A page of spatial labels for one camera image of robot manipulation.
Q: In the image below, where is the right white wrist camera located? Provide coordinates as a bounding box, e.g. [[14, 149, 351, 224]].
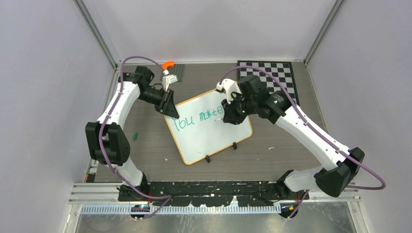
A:
[[215, 79, 241, 104]]

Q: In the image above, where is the orange curved block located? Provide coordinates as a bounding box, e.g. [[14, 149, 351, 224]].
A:
[[162, 61, 175, 71]]

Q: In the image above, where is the purple cable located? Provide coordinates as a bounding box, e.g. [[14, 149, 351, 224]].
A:
[[219, 66, 387, 222], [98, 56, 173, 220]]

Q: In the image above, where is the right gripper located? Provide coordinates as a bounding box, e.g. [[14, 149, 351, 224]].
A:
[[222, 91, 257, 124]]

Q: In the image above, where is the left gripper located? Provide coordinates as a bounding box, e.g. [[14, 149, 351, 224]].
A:
[[138, 87, 180, 119]]

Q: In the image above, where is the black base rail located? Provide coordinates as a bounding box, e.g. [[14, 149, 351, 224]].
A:
[[117, 181, 309, 207]]

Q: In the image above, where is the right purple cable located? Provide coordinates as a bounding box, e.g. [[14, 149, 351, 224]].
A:
[[219, 66, 387, 222]]

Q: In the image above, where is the white slotted cable duct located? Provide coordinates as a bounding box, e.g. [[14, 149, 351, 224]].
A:
[[80, 203, 281, 215]]

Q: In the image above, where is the black white checkerboard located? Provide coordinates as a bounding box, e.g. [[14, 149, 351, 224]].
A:
[[237, 60, 299, 105]]

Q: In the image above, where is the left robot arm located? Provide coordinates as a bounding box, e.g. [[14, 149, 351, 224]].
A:
[[85, 66, 179, 201]]

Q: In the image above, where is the aluminium frame rail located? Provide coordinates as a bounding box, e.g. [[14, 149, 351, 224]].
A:
[[69, 183, 362, 204]]

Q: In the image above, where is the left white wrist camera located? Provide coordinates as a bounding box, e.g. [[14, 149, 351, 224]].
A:
[[162, 69, 178, 91]]

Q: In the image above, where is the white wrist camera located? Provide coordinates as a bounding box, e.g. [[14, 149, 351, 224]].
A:
[[162, 69, 178, 91], [215, 79, 241, 104]]

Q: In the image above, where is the grey lego baseplate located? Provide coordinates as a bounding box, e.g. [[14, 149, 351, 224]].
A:
[[168, 64, 185, 82]]

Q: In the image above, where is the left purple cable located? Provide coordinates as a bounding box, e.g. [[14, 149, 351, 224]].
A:
[[98, 56, 173, 220]]

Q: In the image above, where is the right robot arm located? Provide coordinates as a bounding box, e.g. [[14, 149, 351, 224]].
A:
[[216, 75, 364, 199]]

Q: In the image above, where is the yellow framed whiteboard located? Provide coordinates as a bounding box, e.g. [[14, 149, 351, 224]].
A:
[[164, 90, 253, 165]]

